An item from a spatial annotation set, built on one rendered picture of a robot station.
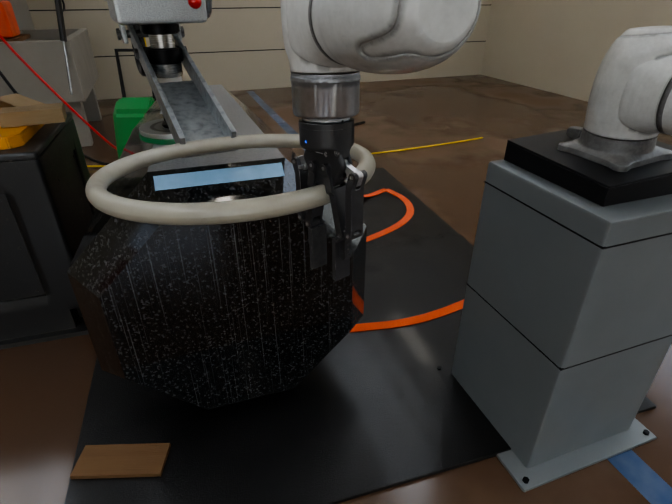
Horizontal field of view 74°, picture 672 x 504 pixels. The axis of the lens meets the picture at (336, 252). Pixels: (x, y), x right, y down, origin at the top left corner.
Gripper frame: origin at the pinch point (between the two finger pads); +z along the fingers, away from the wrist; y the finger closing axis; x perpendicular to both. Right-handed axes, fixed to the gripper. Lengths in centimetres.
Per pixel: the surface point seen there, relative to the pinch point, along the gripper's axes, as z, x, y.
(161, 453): 79, 17, 57
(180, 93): -17, -13, 71
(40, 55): -18, -49, 383
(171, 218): -9.1, 20.1, 8.1
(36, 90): 7, -41, 388
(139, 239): 13, 10, 57
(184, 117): -13, -8, 60
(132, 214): -9.1, 23.2, 13.3
